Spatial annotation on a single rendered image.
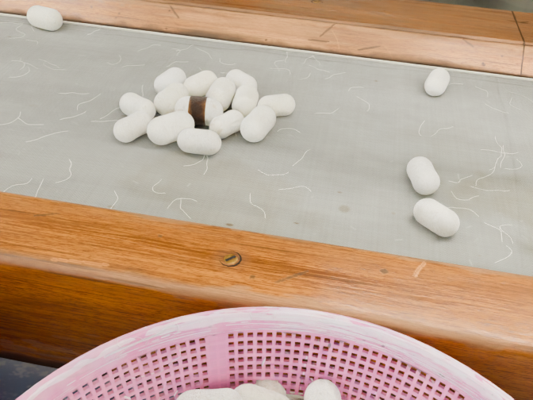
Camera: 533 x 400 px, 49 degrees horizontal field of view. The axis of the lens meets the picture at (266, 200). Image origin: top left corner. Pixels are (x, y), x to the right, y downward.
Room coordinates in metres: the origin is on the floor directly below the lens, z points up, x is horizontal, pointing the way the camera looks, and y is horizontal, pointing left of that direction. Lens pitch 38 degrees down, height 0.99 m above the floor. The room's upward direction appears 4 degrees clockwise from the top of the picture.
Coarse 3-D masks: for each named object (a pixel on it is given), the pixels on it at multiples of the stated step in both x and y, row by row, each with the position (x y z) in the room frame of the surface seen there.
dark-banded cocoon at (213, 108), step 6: (186, 96) 0.41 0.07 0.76; (180, 102) 0.40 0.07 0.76; (186, 102) 0.40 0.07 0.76; (210, 102) 0.40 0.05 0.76; (216, 102) 0.40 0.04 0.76; (174, 108) 0.40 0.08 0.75; (180, 108) 0.40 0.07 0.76; (186, 108) 0.40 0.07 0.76; (210, 108) 0.40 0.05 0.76; (216, 108) 0.40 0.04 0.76; (222, 108) 0.40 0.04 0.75; (210, 114) 0.39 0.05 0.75; (216, 114) 0.39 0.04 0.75; (210, 120) 0.39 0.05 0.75
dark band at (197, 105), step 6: (192, 96) 0.41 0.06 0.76; (198, 96) 0.41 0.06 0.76; (192, 102) 0.40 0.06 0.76; (198, 102) 0.40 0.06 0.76; (204, 102) 0.40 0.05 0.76; (192, 108) 0.39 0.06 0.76; (198, 108) 0.39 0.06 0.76; (204, 108) 0.40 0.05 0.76; (192, 114) 0.39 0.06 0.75; (198, 114) 0.39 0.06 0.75; (204, 114) 0.39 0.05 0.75; (198, 120) 0.39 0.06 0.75; (204, 120) 0.39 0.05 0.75
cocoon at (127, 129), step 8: (136, 112) 0.38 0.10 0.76; (144, 112) 0.39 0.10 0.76; (120, 120) 0.37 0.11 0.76; (128, 120) 0.37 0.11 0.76; (136, 120) 0.38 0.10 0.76; (144, 120) 0.38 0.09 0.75; (120, 128) 0.37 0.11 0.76; (128, 128) 0.37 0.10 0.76; (136, 128) 0.37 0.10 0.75; (144, 128) 0.38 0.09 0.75; (120, 136) 0.36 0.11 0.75; (128, 136) 0.36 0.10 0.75; (136, 136) 0.37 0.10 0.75
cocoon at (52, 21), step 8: (32, 8) 0.57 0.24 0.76; (40, 8) 0.57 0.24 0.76; (48, 8) 0.57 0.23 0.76; (32, 16) 0.56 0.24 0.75; (40, 16) 0.56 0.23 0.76; (48, 16) 0.56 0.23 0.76; (56, 16) 0.56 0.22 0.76; (32, 24) 0.56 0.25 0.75; (40, 24) 0.56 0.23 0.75; (48, 24) 0.55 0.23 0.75; (56, 24) 0.56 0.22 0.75
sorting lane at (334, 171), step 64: (0, 64) 0.48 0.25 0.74; (64, 64) 0.49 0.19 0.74; (128, 64) 0.50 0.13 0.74; (192, 64) 0.51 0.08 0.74; (256, 64) 0.52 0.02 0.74; (320, 64) 0.52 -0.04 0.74; (384, 64) 0.53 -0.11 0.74; (0, 128) 0.38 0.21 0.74; (64, 128) 0.38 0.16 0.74; (320, 128) 0.41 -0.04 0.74; (384, 128) 0.41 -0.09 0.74; (448, 128) 0.42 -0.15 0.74; (512, 128) 0.43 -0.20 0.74; (64, 192) 0.31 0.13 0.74; (128, 192) 0.31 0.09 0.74; (192, 192) 0.31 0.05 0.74; (256, 192) 0.32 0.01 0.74; (320, 192) 0.32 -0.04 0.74; (384, 192) 0.33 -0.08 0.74; (448, 192) 0.33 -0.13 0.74; (512, 192) 0.34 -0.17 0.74; (448, 256) 0.27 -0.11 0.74; (512, 256) 0.27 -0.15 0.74
